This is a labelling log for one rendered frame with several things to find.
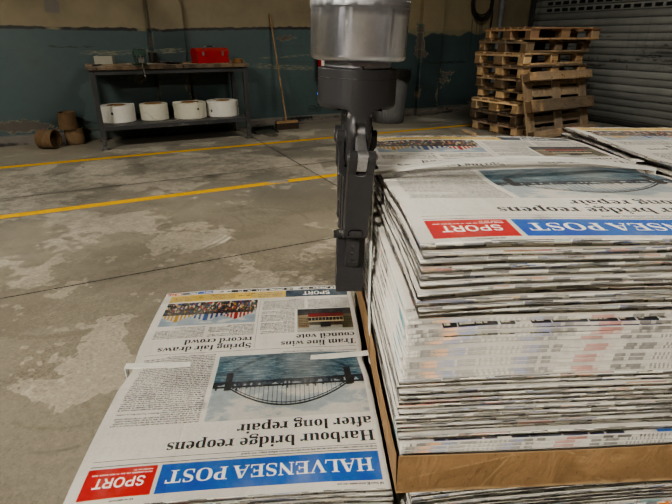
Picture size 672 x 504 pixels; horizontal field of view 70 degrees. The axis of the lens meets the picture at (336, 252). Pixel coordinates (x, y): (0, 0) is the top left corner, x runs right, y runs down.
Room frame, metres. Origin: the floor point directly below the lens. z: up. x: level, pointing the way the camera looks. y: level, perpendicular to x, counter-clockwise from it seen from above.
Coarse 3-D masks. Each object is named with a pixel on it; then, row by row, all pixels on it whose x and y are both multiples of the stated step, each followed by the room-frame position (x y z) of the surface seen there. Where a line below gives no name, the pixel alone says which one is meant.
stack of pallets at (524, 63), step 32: (512, 32) 6.62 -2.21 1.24; (544, 32) 6.86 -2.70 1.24; (576, 32) 7.11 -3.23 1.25; (480, 64) 6.92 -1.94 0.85; (512, 64) 6.63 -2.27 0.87; (544, 64) 6.52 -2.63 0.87; (576, 64) 6.76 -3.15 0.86; (480, 96) 6.95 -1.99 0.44; (512, 96) 6.79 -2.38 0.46; (480, 128) 6.94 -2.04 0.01; (512, 128) 6.36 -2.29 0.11
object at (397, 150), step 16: (384, 144) 0.59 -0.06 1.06; (400, 144) 0.59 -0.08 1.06; (416, 144) 0.59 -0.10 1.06; (432, 144) 0.59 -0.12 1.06; (448, 144) 0.59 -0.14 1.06; (464, 144) 0.59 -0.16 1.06; (480, 144) 0.60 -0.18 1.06; (496, 144) 0.60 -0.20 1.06; (512, 144) 0.60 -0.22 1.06; (528, 144) 0.60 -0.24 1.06; (544, 144) 0.60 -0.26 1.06; (560, 144) 0.61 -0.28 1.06; (576, 144) 0.61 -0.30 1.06; (384, 160) 0.52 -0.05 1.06; (400, 160) 0.52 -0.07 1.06; (416, 160) 0.52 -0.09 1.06; (432, 160) 0.52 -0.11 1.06; (608, 160) 0.52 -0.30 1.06; (624, 160) 0.52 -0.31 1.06; (368, 224) 0.53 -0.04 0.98; (368, 240) 0.53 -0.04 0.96; (368, 256) 0.51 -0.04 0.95
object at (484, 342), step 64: (448, 192) 0.39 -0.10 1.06; (512, 192) 0.40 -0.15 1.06; (576, 192) 0.40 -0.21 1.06; (640, 192) 0.40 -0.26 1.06; (384, 256) 0.41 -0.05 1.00; (448, 256) 0.28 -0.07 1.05; (512, 256) 0.29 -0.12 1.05; (576, 256) 0.29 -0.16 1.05; (640, 256) 0.29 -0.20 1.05; (384, 320) 0.37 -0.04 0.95; (448, 320) 0.29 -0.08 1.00; (512, 320) 0.29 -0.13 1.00; (576, 320) 0.29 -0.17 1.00; (640, 320) 0.30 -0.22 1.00; (384, 384) 0.37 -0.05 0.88; (448, 384) 0.29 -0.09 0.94; (512, 384) 0.30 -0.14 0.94; (576, 384) 0.30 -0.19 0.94; (640, 384) 0.30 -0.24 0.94; (448, 448) 0.29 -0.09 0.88; (512, 448) 0.29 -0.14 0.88; (576, 448) 0.30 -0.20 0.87
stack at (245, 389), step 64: (192, 320) 0.56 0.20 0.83; (256, 320) 0.56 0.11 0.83; (320, 320) 0.56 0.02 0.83; (128, 384) 0.43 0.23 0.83; (192, 384) 0.43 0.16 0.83; (256, 384) 0.43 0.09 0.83; (320, 384) 0.43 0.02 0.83; (128, 448) 0.34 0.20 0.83; (192, 448) 0.34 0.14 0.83; (256, 448) 0.34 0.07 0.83; (320, 448) 0.34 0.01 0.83; (384, 448) 0.42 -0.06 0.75
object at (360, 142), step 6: (360, 126) 0.45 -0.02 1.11; (360, 132) 0.45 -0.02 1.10; (360, 138) 0.44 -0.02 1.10; (360, 144) 0.44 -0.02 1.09; (366, 144) 0.44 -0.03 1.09; (360, 150) 0.43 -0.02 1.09; (366, 150) 0.43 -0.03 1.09; (360, 156) 0.42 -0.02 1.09; (366, 156) 0.42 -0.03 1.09; (360, 162) 0.42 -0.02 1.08; (366, 162) 0.42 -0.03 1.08; (360, 168) 0.43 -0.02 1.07; (366, 168) 0.43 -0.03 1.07
